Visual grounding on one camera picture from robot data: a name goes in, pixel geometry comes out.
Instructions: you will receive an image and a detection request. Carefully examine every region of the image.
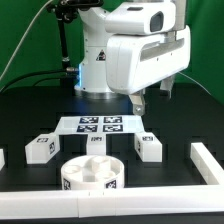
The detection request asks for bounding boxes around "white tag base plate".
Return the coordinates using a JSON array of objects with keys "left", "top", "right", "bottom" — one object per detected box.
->
[{"left": 55, "top": 115, "right": 144, "bottom": 135}]

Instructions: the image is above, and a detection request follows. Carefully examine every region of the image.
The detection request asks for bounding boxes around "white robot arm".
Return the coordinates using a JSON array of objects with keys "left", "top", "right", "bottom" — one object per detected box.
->
[{"left": 75, "top": 0, "right": 191, "bottom": 116}]

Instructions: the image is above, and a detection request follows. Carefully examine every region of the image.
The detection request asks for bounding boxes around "white U-shaped wall fence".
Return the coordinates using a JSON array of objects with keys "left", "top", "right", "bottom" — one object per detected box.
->
[{"left": 0, "top": 142, "right": 224, "bottom": 220}]

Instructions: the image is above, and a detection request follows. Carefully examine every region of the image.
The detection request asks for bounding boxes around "black camera stand pole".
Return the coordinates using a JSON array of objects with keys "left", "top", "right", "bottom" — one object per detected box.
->
[{"left": 46, "top": 0, "right": 103, "bottom": 88}]

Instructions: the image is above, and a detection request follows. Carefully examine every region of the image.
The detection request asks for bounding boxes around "black cable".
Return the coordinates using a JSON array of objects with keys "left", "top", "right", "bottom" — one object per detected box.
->
[{"left": 0, "top": 68, "right": 78, "bottom": 94}]

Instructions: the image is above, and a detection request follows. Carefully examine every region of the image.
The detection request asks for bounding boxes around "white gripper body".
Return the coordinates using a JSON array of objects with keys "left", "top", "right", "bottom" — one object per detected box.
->
[{"left": 106, "top": 27, "right": 190, "bottom": 95}]

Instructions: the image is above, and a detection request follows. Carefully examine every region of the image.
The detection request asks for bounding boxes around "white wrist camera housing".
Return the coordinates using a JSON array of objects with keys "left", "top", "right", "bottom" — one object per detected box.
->
[{"left": 105, "top": 2, "right": 176, "bottom": 35}]

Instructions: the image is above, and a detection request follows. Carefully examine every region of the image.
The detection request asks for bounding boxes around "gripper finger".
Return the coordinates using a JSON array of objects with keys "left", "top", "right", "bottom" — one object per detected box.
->
[
  {"left": 160, "top": 75, "right": 175, "bottom": 99},
  {"left": 129, "top": 90, "right": 145, "bottom": 116}
]

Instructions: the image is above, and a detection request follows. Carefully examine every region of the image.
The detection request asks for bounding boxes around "grey cable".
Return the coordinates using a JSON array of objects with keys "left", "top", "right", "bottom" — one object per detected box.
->
[{"left": 0, "top": 0, "right": 54, "bottom": 82}]

